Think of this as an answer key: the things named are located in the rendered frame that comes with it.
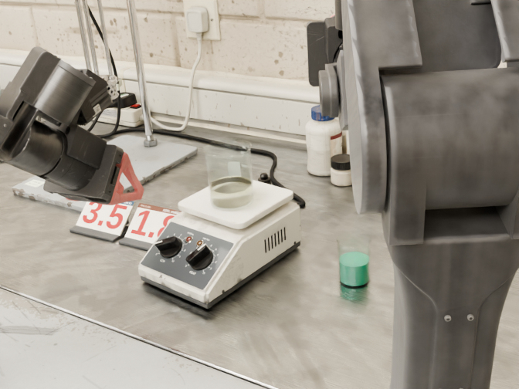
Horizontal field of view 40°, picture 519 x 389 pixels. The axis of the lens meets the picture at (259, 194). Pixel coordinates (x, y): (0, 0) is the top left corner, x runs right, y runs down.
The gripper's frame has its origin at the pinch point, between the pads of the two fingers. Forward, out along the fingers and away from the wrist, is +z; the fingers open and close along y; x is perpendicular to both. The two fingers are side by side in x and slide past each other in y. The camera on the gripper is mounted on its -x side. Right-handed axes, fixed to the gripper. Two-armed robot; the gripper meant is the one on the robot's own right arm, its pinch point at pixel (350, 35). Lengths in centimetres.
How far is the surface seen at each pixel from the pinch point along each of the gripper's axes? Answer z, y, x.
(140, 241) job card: 14.2, 30.4, 31.1
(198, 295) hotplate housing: -4.2, 19.6, 30.0
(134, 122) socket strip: 67, 41, 28
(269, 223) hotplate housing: 5.6, 10.6, 25.3
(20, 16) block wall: 99, 73, 9
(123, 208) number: 19.9, 33.5, 28.1
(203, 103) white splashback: 64, 25, 24
